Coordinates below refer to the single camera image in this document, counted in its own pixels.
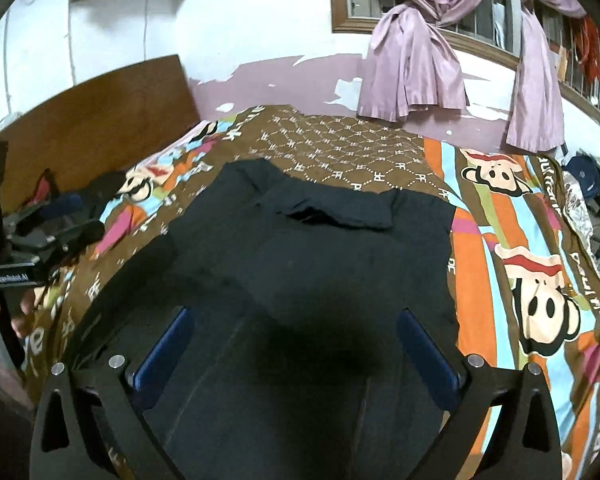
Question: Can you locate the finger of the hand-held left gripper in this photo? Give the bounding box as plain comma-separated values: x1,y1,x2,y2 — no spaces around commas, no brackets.
2,192,86,233
11,220,106,268

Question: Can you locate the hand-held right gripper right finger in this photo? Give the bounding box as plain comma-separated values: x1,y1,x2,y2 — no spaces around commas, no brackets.
396,308,563,480

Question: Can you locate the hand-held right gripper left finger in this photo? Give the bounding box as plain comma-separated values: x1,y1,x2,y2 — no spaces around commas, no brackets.
30,306,196,480

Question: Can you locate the black jacket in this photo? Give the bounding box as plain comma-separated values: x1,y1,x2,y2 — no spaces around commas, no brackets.
62,157,461,480

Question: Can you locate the person's left hand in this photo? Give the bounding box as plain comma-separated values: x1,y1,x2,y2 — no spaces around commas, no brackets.
0,289,37,354

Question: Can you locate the red and black bag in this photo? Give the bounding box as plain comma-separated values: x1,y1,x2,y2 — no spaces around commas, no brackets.
27,170,63,208

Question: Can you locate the dark green clothing pile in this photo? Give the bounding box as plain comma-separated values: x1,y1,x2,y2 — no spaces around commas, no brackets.
77,172,128,213

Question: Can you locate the wooden headboard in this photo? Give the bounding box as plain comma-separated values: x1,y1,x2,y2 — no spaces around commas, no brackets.
0,55,201,211

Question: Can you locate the cartoon printed blanket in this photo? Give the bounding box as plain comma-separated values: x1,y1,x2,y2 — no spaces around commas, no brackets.
22,105,600,480

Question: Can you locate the floral cloth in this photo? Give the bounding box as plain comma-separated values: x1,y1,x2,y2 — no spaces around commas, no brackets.
562,180,600,261

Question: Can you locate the blue cap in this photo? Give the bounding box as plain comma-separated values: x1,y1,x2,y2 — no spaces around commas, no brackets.
562,155,600,198

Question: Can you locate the pink knotted curtain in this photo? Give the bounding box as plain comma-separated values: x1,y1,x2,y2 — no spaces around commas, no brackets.
505,0,588,153
357,0,491,122

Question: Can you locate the red hanging cloth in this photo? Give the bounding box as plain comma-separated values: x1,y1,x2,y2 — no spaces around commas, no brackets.
577,15,600,96

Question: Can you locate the white wall cable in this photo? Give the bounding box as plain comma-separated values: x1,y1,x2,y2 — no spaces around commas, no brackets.
65,0,77,86

